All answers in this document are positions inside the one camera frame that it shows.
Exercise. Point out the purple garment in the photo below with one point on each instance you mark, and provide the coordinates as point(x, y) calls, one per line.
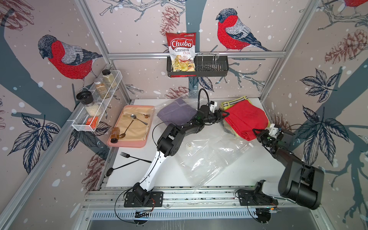
point(178, 112)

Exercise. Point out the white wire shelf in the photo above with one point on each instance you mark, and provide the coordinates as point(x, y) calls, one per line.
point(79, 122)

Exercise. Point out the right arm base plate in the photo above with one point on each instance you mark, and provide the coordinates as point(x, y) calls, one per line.
point(253, 198)

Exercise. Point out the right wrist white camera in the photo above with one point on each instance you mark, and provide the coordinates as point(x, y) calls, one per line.
point(274, 130)

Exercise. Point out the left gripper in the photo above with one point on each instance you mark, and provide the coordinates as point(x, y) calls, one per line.
point(218, 116)

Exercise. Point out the Chuba cassava chips bag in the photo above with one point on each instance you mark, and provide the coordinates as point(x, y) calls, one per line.
point(182, 51)

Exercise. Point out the small orange box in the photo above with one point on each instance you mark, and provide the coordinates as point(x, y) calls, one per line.
point(92, 122)

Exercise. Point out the spice jar rear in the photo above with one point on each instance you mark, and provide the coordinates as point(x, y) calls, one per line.
point(109, 78)

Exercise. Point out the yellow green garment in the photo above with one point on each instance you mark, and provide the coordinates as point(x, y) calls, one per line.
point(225, 106)

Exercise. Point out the amber bottle on tray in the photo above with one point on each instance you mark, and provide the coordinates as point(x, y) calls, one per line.
point(115, 135)

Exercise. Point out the pink tray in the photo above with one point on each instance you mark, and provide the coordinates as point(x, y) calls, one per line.
point(130, 144)

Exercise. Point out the black lid spice jar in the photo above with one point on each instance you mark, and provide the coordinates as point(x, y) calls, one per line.
point(91, 106)

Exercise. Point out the metal spoon on tray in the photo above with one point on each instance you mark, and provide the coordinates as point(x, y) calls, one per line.
point(134, 117)

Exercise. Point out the brown spoon on tray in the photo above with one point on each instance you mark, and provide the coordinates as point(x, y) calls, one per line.
point(121, 136)

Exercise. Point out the black wire basket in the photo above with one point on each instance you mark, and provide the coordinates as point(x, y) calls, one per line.
point(203, 66)

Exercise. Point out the tan cloth on tray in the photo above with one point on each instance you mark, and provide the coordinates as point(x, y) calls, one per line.
point(137, 131)

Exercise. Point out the black plastic spoon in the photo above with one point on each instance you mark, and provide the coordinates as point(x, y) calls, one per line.
point(110, 170)

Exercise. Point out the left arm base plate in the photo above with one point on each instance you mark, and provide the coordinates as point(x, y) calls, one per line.
point(152, 199)

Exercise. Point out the red garment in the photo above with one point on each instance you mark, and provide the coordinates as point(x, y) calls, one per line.
point(244, 117)

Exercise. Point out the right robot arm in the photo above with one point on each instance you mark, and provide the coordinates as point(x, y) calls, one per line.
point(299, 182)

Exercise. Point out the black plastic fork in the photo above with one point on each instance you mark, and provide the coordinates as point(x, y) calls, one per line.
point(126, 155)

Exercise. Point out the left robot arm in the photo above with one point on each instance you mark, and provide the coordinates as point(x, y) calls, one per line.
point(169, 144)

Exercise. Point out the spice jar middle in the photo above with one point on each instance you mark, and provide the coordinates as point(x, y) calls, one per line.
point(101, 88)

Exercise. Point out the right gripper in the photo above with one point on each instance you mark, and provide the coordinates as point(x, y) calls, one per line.
point(263, 132)

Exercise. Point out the clear plastic vacuum bag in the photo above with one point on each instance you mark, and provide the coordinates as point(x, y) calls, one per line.
point(204, 155)

